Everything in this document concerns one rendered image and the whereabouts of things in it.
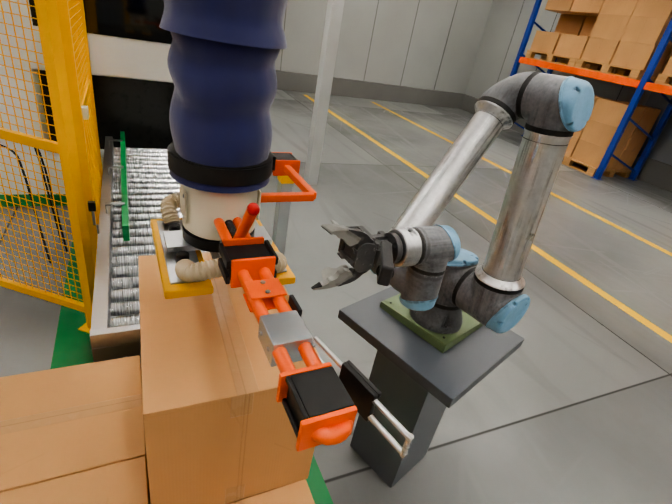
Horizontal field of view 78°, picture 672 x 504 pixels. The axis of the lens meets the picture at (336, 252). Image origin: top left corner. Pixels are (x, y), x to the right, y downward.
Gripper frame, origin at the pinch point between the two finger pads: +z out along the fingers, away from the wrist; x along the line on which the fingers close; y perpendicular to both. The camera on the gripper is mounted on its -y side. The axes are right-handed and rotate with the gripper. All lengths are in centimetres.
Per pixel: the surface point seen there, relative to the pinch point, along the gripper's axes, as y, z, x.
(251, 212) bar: 0.5, 14.1, 11.2
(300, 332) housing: -21.0, 11.8, 1.5
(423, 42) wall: 917, -685, 22
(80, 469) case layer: 17, 50, -69
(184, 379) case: 3.1, 25.5, -29.4
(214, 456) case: -4, 20, -48
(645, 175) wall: 342, -825, -115
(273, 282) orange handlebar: -7.4, 11.7, 1.3
